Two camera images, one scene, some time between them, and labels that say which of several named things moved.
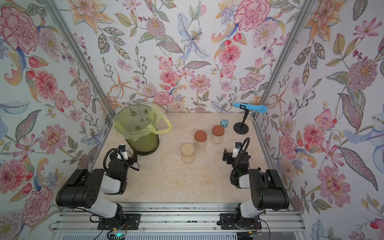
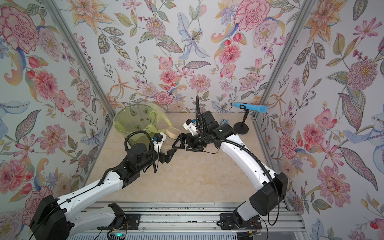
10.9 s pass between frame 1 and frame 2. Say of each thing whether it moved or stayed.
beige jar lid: moved
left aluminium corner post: stayed
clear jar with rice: moved
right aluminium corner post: stayed
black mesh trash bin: stayed
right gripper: moved
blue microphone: stayed
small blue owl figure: stayed
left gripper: moved
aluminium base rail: stayed
